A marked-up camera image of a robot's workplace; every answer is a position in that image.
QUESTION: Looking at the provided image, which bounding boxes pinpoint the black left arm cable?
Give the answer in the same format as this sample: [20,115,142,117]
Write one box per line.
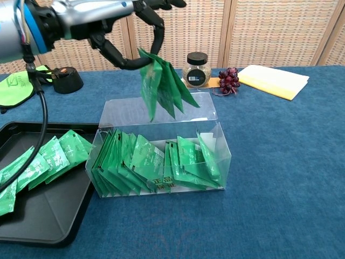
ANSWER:
[0,44,49,195]

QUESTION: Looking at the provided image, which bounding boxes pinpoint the black plastic tray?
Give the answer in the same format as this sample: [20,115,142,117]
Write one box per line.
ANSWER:
[0,120,100,248]

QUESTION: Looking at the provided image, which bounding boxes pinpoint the woven folding screen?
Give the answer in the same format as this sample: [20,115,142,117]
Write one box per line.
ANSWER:
[0,0,345,75]

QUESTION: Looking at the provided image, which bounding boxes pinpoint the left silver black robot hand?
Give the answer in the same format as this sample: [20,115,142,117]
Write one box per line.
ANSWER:
[34,0,187,71]

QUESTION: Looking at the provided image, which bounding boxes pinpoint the purple artificial grape bunch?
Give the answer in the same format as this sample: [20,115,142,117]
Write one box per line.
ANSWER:
[211,67,241,97]

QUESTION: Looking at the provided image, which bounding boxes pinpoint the yellow and white folded cloth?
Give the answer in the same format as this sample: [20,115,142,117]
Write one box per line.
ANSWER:
[237,64,310,101]

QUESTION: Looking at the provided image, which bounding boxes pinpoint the black cone-shaped device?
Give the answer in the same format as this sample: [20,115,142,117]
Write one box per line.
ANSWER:
[36,66,84,94]

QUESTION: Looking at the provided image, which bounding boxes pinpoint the clear plastic box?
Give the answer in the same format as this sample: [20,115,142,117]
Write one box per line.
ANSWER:
[85,91,232,199]

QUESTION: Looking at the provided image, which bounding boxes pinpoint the green cloth with black trim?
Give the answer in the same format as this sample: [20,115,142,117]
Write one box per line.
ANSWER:
[0,64,52,114]

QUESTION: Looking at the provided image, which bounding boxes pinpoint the glass jar with black lid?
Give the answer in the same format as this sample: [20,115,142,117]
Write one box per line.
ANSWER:
[182,52,212,88]

